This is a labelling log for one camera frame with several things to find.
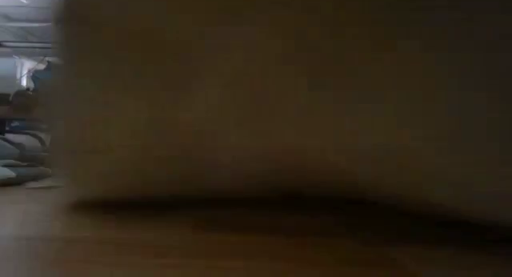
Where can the ceiling light strip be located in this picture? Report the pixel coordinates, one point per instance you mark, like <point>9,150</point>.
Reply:
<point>24,45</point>

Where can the orange towel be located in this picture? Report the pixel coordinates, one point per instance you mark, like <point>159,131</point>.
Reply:
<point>280,89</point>

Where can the dark maroon bag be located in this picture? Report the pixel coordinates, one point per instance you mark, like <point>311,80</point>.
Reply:
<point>24,101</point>

